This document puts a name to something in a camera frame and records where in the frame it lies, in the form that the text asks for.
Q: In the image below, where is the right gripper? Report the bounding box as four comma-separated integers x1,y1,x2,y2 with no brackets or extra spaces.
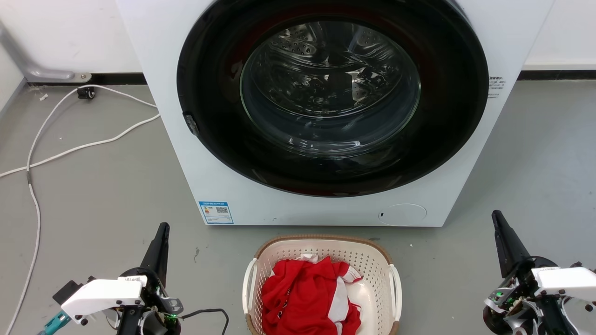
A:
482,210,566,335

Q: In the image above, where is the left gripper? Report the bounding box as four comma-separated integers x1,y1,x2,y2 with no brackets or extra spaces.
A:
119,222,184,335

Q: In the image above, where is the beige perforated laundry basket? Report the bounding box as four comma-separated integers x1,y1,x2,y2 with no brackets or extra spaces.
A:
242,234,403,335

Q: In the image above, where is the blue white energy label sticker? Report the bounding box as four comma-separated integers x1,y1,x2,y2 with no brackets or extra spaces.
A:
199,201,234,225

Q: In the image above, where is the white front-load washing machine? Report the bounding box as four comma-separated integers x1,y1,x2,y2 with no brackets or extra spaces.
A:
115,0,555,228

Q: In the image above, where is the round white filter cover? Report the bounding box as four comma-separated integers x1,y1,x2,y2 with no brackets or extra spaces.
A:
378,203,427,227

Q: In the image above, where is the red garment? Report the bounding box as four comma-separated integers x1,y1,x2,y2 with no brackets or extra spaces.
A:
261,256,363,335

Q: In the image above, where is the small printed text label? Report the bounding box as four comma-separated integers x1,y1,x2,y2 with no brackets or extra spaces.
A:
488,76,506,99

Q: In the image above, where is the black round washer door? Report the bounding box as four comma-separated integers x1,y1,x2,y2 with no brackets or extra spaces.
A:
176,0,489,198

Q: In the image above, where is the teal cable connector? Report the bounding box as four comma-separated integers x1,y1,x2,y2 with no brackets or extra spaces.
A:
37,311,71,335

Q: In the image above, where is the long white power cable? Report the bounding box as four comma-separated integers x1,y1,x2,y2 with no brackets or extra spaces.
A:
0,113,161,179

